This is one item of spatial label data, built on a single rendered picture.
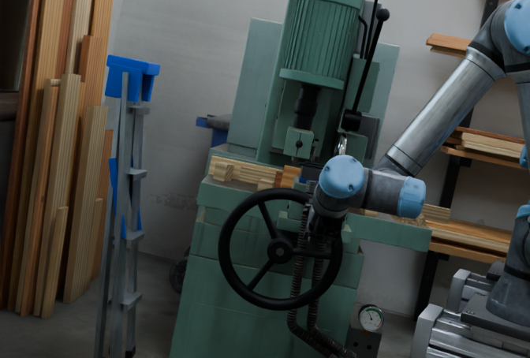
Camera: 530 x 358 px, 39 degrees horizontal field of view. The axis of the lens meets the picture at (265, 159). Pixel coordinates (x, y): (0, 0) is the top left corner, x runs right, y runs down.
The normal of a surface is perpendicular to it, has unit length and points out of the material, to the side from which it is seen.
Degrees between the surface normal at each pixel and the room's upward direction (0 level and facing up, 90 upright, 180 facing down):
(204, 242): 90
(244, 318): 90
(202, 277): 90
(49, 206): 90
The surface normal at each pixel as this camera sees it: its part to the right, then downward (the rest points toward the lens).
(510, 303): -0.61, -0.36
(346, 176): 0.07, -0.40
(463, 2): -0.13, 0.08
